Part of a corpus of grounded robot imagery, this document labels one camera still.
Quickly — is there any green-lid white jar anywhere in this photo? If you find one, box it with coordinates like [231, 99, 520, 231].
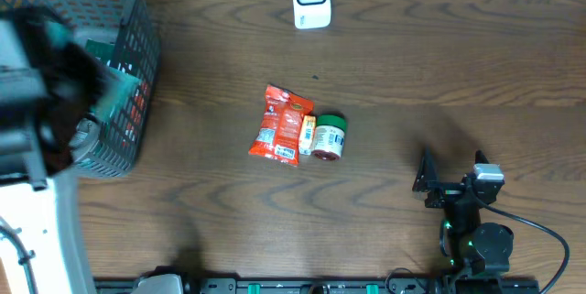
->
[311, 114, 347, 161]

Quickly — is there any light teal snack packet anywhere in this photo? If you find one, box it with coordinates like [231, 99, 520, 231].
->
[93, 66, 141, 123]

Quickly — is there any green white 3M package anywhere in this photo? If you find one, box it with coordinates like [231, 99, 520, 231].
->
[85, 39, 117, 67]

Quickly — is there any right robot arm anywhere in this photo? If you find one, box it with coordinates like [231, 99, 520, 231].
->
[412, 149, 514, 278]

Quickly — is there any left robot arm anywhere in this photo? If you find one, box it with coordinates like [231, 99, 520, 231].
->
[1, 7, 436, 293]

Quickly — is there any small yellow-orange packet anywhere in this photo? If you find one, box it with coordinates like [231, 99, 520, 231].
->
[298, 115, 317, 156]

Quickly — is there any orange-red snack bag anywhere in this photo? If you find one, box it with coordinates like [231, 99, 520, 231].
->
[248, 84, 314, 166]

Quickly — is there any grey plastic mesh basket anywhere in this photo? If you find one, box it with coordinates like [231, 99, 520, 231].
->
[1, 0, 160, 178]

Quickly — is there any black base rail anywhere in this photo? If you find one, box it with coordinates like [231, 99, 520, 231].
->
[93, 276, 541, 294]

